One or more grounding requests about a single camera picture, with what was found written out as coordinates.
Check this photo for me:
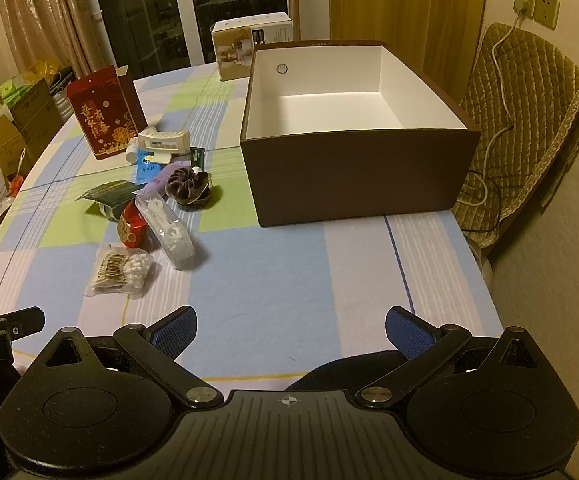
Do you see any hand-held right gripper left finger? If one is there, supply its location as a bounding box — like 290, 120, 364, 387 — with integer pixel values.
32, 305, 223, 411

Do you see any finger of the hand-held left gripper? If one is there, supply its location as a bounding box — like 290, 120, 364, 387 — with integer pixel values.
0, 306, 46, 336

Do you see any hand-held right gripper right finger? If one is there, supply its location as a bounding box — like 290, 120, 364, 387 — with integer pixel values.
354, 305, 553, 408

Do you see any cotton swab bag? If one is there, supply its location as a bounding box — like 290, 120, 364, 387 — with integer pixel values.
88, 243, 155, 300

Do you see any red snack packet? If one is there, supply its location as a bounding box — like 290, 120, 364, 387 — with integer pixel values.
117, 199, 149, 250

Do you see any dark velvet scrunchie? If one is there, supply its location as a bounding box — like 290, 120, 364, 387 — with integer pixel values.
166, 162, 214, 209

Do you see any dark green packet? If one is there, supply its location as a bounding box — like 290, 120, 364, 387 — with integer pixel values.
76, 181, 145, 221

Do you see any purple tube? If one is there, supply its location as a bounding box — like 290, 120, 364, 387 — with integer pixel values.
142, 161, 190, 202

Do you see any brown cardboard box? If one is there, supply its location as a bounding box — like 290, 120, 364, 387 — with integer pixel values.
240, 39, 481, 228

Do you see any blue packet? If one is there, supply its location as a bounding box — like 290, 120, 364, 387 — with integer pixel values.
137, 149, 170, 184

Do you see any green pack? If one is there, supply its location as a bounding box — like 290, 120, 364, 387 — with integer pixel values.
0, 74, 40, 101

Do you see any red gift box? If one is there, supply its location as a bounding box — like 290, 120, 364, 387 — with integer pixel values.
66, 65, 148, 161

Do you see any yellow plastic bag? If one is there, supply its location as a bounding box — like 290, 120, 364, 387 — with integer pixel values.
24, 57, 73, 83

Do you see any quilted chair cover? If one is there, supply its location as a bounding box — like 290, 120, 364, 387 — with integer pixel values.
452, 22, 579, 251

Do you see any white product box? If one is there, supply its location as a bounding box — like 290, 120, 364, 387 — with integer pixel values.
212, 11, 294, 82

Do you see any beige curtain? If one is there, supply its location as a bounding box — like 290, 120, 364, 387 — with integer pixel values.
0, 0, 120, 78

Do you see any glass sliding door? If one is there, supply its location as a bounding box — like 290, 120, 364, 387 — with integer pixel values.
90, 0, 300, 78

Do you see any wooden wardrobe panel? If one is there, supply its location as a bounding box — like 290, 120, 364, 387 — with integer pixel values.
329, 0, 490, 81

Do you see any black cable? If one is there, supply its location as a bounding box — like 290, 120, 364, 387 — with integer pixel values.
462, 170, 503, 234

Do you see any white charger cable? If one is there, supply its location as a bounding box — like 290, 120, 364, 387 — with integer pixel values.
457, 11, 527, 208

